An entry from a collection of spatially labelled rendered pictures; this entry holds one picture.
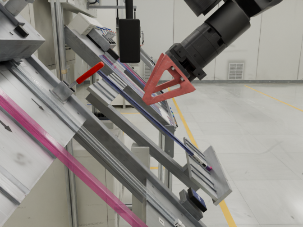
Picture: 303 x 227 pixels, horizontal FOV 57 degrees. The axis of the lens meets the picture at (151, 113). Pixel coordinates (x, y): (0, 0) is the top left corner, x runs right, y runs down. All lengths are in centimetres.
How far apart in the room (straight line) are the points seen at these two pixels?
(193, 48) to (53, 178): 124
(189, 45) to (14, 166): 30
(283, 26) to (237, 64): 159
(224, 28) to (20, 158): 34
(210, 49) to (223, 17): 5
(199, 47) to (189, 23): 761
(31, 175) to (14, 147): 4
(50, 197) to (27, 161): 127
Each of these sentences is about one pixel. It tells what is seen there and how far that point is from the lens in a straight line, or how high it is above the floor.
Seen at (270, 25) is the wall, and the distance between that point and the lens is 867.
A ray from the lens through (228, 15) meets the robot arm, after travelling 47.
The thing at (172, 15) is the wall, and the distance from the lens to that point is 802.
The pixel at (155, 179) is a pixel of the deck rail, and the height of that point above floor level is 86.
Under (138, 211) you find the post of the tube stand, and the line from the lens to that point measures 102.
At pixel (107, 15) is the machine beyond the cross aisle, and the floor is 158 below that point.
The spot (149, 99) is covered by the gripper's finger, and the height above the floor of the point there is 106.
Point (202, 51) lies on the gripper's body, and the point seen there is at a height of 113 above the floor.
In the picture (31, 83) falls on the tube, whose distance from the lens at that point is 51.
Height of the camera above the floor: 114
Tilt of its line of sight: 14 degrees down
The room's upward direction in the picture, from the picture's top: straight up
